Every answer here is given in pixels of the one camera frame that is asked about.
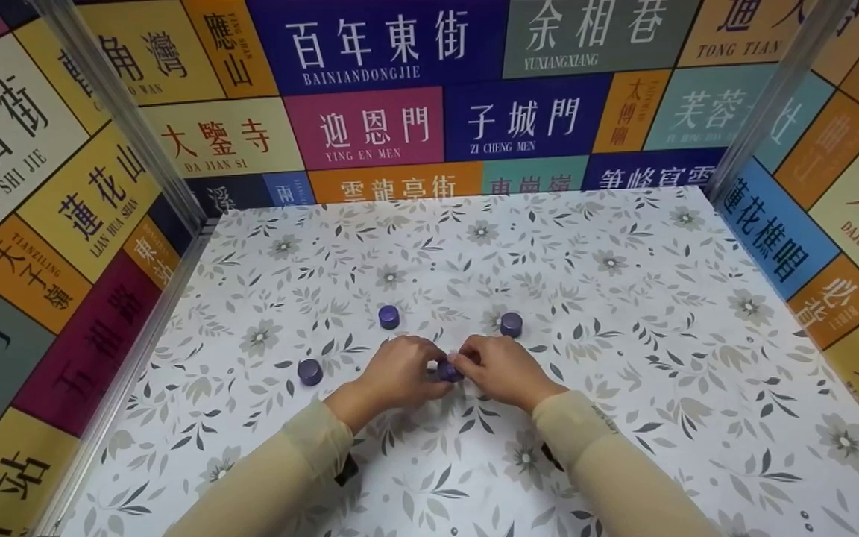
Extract person's left forearm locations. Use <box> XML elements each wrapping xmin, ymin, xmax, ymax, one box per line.
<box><xmin>163</xmin><ymin>380</ymin><xmax>375</xmax><ymax>537</ymax></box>

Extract person's right hand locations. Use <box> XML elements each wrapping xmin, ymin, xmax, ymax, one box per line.
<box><xmin>448</xmin><ymin>334</ymin><xmax>548</xmax><ymax>410</ymax></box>

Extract person's right forearm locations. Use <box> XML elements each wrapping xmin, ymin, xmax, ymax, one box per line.
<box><xmin>525</xmin><ymin>383</ymin><xmax>725</xmax><ymax>537</ymax></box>

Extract person's left hand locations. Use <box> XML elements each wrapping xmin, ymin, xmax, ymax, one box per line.
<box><xmin>353</xmin><ymin>335</ymin><xmax>454</xmax><ymax>412</ymax></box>

